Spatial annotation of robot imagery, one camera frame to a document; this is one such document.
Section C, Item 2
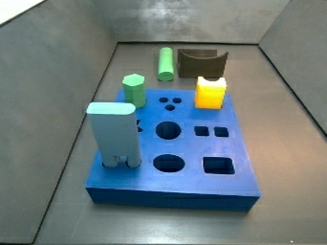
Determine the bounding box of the green cylinder peg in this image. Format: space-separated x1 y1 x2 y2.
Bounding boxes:
157 47 173 81

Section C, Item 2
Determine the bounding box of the light blue oval block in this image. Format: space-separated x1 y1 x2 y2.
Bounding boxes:
87 102 141 167

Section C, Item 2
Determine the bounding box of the black curved cradle fixture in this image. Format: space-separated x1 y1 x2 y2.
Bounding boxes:
177 49 228 78

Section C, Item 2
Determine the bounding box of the green hexagonal peg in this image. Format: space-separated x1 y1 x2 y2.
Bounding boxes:
123 74 145 108

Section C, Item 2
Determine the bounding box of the yellow notched block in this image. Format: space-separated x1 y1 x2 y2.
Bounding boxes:
193 77 227 109

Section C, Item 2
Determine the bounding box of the blue shape-sorter base block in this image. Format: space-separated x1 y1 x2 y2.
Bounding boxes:
85 89 260 212

